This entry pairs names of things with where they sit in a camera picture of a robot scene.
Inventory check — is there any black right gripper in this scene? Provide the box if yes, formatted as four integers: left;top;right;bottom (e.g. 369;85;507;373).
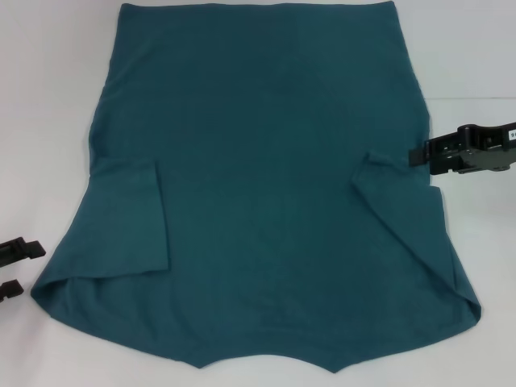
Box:
407;121;516;177

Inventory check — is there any teal blue t-shirt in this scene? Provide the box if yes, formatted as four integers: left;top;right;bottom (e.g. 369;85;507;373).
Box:
30;2;483;363

